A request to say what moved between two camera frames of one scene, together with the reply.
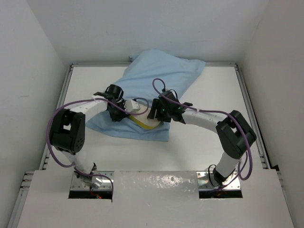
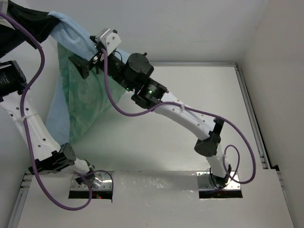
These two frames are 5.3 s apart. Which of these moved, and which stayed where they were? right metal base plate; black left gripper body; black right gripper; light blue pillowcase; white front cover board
Moved: black right gripper; light blue pillowcase; black left gripper body
Stayed: right metal base plate; white front cover board
